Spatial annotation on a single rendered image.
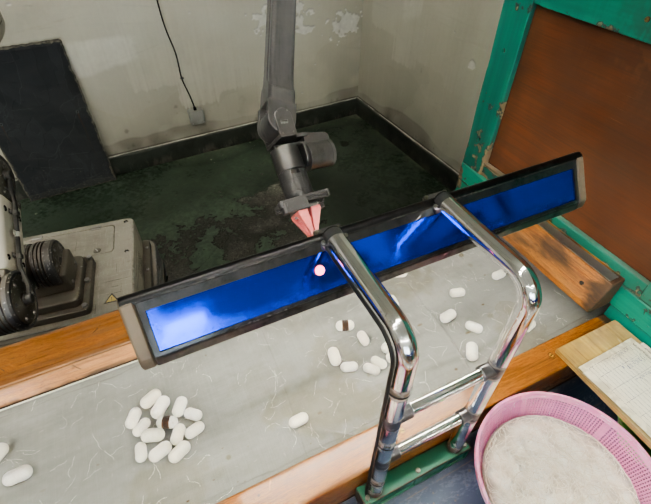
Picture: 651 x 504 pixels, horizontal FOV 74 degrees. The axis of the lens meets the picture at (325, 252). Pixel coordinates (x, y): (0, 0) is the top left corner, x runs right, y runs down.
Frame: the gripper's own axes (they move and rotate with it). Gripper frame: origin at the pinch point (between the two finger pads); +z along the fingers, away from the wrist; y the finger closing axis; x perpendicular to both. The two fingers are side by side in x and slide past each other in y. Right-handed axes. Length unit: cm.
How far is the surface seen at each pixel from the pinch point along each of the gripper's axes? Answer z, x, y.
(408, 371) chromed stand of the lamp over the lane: 17.2, -43.4, -8.5
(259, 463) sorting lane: 30.5, -10.3, -23.1
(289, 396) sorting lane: 24.2, -5.0, -14.9
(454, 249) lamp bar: 8.7, -32.9, 7.3
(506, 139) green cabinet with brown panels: -8.5, -4.3, 47.7
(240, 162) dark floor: -74, 174, 23
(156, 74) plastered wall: -122, 148, -9
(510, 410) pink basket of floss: 37.9, -16.7, 17.5
